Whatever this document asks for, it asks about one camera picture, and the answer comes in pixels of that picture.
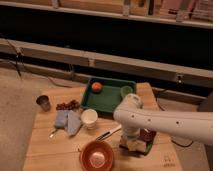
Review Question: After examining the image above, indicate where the white paper cup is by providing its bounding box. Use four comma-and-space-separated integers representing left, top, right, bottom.
81, 109, 98, 129

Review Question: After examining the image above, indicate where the orange fruit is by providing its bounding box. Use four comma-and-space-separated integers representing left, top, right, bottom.
91, 82, 102, 93

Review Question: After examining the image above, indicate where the wooden board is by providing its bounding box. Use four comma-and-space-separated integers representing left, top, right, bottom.
23, 87, 182, 171

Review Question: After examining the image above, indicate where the dark brown bowl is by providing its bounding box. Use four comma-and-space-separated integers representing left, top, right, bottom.
139, 129, 156, 142

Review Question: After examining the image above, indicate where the blue folded cloth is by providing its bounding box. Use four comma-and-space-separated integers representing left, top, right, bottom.
54, 110, 82, 136

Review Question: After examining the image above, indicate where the bunch of red grapes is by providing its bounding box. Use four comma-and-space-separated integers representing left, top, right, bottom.
56, 100, 80, 110

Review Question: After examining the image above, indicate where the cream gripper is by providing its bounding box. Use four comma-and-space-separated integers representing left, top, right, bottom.
120, 128, 140, 146

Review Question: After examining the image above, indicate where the orange bowl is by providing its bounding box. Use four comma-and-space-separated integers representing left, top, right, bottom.
79, 141, 114, 171

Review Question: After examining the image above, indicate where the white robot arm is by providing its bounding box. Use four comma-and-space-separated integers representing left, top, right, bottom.
113, 93, 213, 146

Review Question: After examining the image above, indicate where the green vegetable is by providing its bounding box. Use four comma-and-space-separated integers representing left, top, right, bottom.
145, 141, 154, 155

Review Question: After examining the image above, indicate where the green plastic tray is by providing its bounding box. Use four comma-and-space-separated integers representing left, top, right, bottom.
81, 77, 136, 114

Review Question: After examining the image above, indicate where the small metal cup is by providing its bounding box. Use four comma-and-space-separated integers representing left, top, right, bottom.
36, 95, 51, 112

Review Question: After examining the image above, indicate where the green plastic cup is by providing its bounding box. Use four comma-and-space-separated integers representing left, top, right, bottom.
120, 86, 133, 98

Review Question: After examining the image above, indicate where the metal spoon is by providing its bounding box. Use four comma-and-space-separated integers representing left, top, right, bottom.
49, 129, 59, 138

